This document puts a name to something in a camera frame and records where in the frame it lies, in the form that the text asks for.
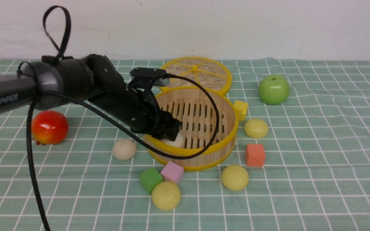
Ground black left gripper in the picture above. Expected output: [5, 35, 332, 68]
[89, 82, 181, 141]

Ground white bun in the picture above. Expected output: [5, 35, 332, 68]
[161, 133, 185, 148]
[112, 139, 137, 161]

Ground yellow bun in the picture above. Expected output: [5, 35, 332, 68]
[221, 165, 249, 191]
[244, 118, 269, 139]
[151, 181, 181, 211]

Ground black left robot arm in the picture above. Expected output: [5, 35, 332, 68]
[0, 54, 181, 140]

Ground bamboo steamer tray yellow rim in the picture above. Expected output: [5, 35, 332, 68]
[143, 86, 238, 171]

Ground bamboo steamer lid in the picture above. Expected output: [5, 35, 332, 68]
[161, 56, 232, 95]

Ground green foam cube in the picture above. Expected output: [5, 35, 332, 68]
[139, 167, 163, 195]

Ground pink foam cube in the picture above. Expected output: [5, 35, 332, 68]
[160, 161, 184, 185]

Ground red pomegranate toy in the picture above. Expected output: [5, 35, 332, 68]
[31, 111, 69, 146]

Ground yellow foam cube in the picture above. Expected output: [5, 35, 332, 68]
[233, 100, 249, 121]

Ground orange foam cube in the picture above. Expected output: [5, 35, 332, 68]
[245, 143, 266, 167]

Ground green apple toy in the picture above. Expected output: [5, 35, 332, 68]
[259, 74, 290, 105]

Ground green checkered tablecloth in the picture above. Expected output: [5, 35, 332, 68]
[0, 58, 370, 231]

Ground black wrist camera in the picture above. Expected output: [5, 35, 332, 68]
[128, 67, 170, 88]

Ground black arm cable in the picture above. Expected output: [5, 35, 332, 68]
[17, 5, 220, 231]

